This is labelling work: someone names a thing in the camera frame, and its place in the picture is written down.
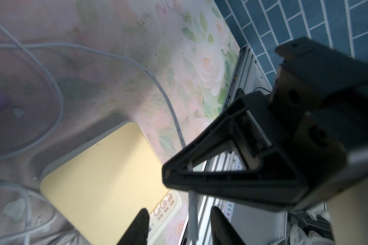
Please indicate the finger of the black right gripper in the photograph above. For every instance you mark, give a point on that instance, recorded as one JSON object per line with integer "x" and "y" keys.
{"x": 277, "y": 185}

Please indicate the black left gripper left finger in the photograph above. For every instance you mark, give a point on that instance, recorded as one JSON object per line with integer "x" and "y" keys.
{"x": 137, "y": 232}

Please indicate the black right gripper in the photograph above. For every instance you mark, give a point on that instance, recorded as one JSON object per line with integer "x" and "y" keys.
{"x": 321, "y": 98}

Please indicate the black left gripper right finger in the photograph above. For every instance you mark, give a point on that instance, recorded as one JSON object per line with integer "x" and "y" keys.
{"x": 222, "y": 231}

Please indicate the yellow electronic kitchen scale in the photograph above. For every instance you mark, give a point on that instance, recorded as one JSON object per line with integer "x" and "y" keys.
{"x": 102, "y": 185}

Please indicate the floral table mat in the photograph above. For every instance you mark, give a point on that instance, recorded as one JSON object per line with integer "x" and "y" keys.
{"x": 109, "y": 62}

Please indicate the aluminium mounting rail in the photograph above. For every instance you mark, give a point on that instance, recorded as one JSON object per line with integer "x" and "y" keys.
{"x": 254, "y": 226}

